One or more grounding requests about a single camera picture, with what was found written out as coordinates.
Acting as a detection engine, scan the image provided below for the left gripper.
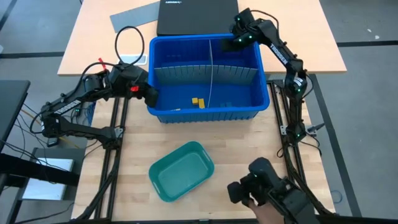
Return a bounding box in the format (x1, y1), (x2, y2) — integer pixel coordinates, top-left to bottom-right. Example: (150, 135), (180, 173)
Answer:
(109, 63), (160, 108)

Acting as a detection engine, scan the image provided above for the large blue plastic bin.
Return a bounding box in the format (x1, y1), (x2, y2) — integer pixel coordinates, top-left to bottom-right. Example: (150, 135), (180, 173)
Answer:
(147, 33), (271, 124)

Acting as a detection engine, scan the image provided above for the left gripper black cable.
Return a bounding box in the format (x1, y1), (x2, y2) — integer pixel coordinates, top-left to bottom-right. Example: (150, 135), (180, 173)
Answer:
(114, 26), (146, 67)

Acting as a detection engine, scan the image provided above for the person's right hand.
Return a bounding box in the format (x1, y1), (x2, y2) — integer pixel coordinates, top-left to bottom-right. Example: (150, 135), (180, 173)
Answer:
(248, 198), (285, 224)

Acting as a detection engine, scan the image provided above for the small green plastic basket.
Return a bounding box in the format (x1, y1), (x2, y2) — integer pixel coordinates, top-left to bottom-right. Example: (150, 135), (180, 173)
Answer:
(148, 141), (215, 203)

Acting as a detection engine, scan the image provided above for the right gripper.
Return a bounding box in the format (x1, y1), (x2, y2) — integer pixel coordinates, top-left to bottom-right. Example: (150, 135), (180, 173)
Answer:
(221, 8), (265, 52)

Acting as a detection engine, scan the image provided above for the short grey slotted divider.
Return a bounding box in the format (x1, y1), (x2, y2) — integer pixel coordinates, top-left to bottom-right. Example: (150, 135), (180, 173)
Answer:
(207, 39), (215, 108)

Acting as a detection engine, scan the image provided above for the white-framed smartphone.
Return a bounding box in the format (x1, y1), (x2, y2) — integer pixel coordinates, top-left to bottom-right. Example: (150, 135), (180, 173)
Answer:
(119, 54), (148, 66)

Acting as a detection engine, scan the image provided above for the black desk crossbar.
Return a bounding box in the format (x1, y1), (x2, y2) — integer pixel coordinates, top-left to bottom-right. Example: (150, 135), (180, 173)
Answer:
(0, 152), (81, 187)

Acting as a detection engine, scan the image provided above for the blue cable loop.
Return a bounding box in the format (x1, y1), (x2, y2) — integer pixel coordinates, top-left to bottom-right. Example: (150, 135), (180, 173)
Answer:
(330, 189), (343, 205)

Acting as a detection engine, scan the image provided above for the light wood desk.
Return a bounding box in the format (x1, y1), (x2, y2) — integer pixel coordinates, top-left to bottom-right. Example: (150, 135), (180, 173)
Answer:
(57, 0), (347, 77)

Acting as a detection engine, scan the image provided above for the yellow cable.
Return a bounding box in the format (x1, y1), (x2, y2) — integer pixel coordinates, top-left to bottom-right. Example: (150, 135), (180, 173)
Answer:
(20, 108), (81, 149)

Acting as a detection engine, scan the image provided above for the grey flat panel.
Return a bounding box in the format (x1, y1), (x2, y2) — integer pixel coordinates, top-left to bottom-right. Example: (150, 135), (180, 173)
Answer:
(109, 2), (161, 34)

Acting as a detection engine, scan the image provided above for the grey metal plate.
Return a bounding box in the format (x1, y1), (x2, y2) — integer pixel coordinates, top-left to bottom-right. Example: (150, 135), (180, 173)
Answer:
(30, 147), (86, 202)

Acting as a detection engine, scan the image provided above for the silver metal clamp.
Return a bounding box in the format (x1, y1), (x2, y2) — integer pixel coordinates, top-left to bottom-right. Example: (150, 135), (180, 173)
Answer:
(306, 123), (326, 138)

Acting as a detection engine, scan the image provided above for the black side desk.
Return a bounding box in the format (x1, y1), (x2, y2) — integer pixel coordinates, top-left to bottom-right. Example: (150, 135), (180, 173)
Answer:
(0, 80), (31, 150)

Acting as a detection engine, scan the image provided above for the long grey slotted divider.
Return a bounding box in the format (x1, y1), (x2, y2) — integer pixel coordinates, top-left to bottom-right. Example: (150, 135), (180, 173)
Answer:
(154, 64), (259, 85)

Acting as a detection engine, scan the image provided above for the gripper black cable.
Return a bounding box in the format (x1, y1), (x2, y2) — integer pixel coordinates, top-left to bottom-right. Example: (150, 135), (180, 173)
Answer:
(114, 26), (146, 67)
(249, 9), (280, 38)

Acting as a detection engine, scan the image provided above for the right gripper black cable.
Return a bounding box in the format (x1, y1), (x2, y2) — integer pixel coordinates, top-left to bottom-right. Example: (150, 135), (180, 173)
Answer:
(249, 9), (280, 38)

